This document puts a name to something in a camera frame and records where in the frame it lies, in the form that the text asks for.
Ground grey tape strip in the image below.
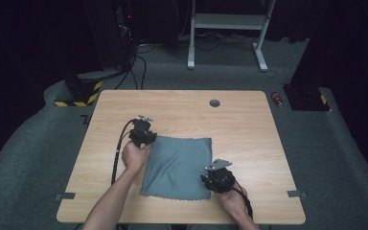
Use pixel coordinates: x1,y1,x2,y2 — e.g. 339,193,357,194
55,192,77,201
287,190,308,199

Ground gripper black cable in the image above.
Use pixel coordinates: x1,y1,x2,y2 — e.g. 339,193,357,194
233,181,254,221
110,118,136,186

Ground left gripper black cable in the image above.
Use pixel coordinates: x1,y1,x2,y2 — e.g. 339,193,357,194
110,118,136,186

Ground small red object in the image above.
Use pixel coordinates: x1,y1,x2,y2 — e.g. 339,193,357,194
270,91,284,108

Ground person's left hand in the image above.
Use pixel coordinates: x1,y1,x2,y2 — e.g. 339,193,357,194
121,140,152,175

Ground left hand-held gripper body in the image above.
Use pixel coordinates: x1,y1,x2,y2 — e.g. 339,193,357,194
127,114,156,149

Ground black equipment tower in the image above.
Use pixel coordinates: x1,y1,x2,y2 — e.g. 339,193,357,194
116,0,139,70

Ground grey cloth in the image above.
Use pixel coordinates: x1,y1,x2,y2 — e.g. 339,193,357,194
139,135,214,201

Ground white metal stand frame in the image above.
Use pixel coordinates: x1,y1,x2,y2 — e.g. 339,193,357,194
186,0,277,73

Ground black floor cables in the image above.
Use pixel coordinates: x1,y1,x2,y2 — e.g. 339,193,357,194
114,42,156,91

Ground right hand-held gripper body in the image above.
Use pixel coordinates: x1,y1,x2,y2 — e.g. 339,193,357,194
204,158,238,195

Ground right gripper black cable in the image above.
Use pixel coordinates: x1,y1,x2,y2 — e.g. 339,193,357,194
233,181,254,221

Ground yellow black striped stand base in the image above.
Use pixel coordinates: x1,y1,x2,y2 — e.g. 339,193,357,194
55,71,104,108

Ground person's right hand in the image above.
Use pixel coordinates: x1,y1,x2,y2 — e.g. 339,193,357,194
215,183,249,221

